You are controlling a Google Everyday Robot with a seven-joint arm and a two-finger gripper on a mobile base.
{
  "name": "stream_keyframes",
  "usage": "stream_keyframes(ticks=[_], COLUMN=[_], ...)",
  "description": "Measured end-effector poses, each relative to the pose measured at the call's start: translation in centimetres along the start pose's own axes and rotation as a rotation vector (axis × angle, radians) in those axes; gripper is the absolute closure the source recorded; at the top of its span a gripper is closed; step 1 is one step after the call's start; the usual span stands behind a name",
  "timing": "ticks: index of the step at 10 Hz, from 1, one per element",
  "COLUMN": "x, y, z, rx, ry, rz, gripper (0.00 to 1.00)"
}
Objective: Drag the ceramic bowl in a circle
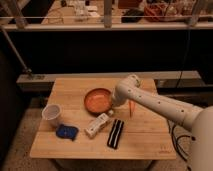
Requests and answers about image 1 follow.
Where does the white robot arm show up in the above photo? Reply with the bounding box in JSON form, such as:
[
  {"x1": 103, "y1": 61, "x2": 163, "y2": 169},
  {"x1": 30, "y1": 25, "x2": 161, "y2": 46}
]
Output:
[{"x1": 112, "y1": 75, "x2": 213, "y2": 171}]

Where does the black floor cable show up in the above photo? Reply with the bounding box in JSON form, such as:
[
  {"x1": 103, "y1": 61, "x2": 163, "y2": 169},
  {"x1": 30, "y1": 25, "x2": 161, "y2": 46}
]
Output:
[{"x1": 167, "y1": 119, "x2": 197, "y2": 164}]

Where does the orange ceramic bowl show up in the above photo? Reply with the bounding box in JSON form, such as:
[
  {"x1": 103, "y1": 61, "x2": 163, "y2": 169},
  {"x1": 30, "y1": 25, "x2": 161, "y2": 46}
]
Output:
[{"x1": 84, "y1": 88, "x2": 112, "y2": 115}]

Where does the orange carrot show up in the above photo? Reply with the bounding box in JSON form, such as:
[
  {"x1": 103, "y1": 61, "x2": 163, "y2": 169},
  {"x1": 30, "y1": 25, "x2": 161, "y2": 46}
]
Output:
[{"x1": 129, "y1": 100, "x2": 135, "y2": 117}]

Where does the white bottle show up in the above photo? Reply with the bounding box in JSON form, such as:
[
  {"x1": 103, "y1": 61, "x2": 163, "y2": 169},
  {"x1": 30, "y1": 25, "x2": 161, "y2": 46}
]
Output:
[{"x1": 84, "y1": 110, "x2": 114, "y2": 139}]

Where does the red basket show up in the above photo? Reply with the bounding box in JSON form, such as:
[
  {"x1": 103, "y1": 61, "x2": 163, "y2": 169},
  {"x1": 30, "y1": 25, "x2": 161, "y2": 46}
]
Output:
[{"x1": 144, "y1": 4, "x2": 180, "y2": 22}]

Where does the blue sponge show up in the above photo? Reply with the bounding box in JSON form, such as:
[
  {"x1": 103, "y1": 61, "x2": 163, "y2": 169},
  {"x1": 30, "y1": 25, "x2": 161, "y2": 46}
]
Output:
[{"x1": 56, "y1": 124, "x2": 78, "y2": 141}]

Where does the metal diagonal pole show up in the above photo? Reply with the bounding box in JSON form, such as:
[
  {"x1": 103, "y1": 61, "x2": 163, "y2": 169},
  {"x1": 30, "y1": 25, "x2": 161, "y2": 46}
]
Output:
[{"x1": 0, "y1": 26, "x2": 32, "y2": 77}]

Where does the black bag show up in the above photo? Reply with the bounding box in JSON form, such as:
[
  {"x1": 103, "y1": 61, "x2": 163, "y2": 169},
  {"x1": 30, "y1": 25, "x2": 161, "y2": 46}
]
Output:
[{"x1": 121, "y1": 9, "x2": 144, "y2": 23}]

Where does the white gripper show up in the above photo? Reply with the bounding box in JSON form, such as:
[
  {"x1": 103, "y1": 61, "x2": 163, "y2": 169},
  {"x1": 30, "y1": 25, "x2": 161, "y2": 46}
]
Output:
[{"x1": 111, "y1": 88, "x2": 127, "y2": 107}]

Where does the white paper cup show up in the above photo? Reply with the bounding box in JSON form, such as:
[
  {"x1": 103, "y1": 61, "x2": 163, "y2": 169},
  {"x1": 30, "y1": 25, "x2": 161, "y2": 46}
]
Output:
[{"x1": 42, "y1": 104, "x2": 61, "y2": 128}]

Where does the black white striped block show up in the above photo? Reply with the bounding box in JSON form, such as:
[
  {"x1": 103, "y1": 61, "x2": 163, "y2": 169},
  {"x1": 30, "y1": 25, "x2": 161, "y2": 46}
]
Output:
[{"x1": 107, "y1": 119, "x2": 124, "y2": 149}]

